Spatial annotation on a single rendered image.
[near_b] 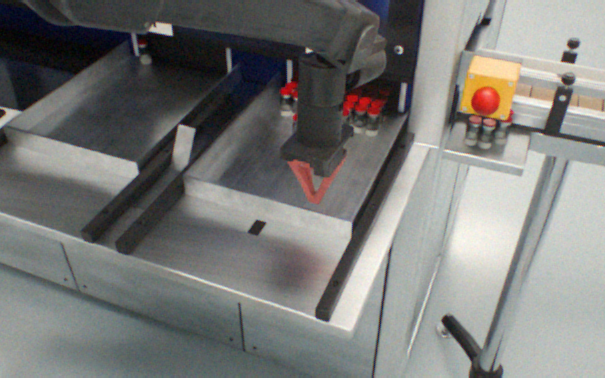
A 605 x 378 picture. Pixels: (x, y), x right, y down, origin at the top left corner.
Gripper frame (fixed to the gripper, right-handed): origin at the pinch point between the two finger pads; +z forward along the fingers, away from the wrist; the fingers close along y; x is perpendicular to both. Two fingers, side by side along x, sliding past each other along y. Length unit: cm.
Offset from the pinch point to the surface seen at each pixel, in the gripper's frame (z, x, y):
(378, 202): 2.2, -7.5, 6.0
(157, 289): 65, 55, 32
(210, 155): 1.7, 19.8, 6.0
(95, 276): 69, 76, 33
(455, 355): 86, -22, 64
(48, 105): 2, 54, 8
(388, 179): 1.6, -7.2, 11.5
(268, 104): 1.3, 19.6, 26.2
